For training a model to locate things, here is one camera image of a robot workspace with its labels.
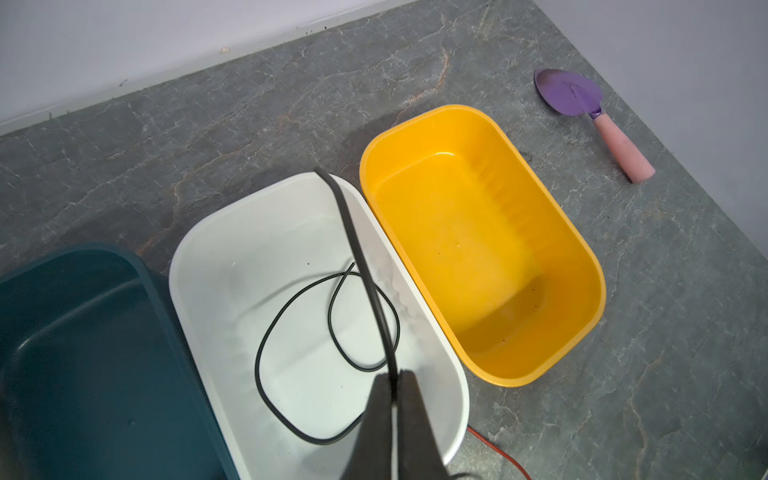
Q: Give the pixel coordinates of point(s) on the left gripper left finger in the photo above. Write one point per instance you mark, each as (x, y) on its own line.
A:
(371, 456)

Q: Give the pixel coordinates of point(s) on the yellow plastic bin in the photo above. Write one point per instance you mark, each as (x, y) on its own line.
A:
(510, 280)

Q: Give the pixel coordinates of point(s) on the white plastic bin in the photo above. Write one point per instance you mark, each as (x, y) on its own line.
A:
(292, 301)

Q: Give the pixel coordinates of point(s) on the purple pink toy trowel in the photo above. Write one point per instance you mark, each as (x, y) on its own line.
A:
(572, 94)

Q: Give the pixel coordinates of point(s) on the dark teal plastic bin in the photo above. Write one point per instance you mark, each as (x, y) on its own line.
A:
(97, 380)

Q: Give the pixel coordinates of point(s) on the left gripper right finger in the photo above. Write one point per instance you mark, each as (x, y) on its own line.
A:
(417, 454)

